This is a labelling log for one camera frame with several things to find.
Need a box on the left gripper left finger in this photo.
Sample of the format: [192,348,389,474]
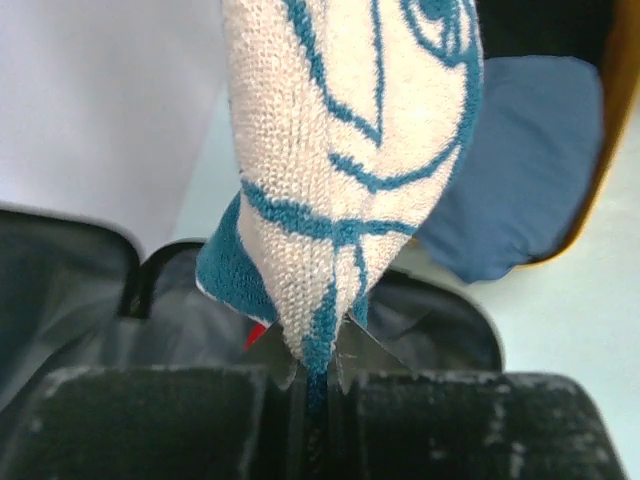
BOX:
[1,353,300,479]

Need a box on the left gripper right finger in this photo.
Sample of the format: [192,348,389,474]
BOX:
[327,320,625,480]

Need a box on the red item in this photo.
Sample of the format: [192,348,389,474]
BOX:
[244,323,269,350]

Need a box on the space print kids suitcase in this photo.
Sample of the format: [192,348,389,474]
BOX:
[1,211,503,405]

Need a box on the blue cloth item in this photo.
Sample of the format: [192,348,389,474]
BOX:
[418,56,604,283]

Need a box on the cream and teal knit sweater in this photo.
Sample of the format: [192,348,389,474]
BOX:
[195,1,483,412]

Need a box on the black garment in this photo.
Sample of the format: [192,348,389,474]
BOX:
[476,0,615,66]

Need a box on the yellow plastic basket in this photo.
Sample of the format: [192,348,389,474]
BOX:
[529,0,639,267]

